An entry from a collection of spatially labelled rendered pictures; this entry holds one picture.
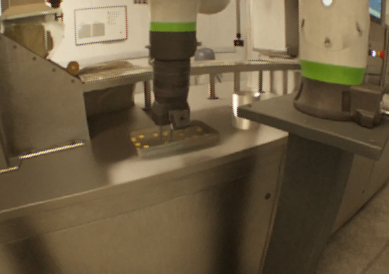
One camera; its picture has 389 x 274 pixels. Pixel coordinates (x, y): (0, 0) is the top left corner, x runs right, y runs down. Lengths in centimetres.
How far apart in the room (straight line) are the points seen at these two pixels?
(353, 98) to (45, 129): 68
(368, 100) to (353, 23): 12
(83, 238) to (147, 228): 14
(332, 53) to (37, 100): 64
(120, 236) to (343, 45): 54
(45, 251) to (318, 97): 58
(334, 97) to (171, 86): 30
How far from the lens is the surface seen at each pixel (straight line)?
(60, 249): 54
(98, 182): 48
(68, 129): 68
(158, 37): 47
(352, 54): 43
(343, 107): 44
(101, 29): 452
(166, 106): 51
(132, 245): 57
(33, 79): 66
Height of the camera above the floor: 103
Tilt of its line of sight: 21 degrees down
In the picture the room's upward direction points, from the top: 1 degrees counter-clockwise
